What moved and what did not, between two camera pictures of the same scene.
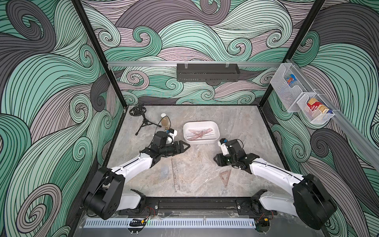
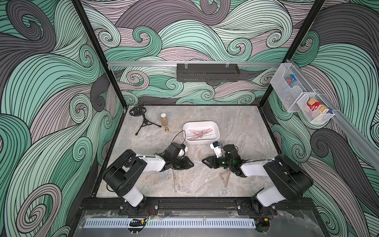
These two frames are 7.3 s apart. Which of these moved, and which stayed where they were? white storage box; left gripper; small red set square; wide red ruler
Moved: left gripper
Stayed: white storage box; small red set square; wide red ruler
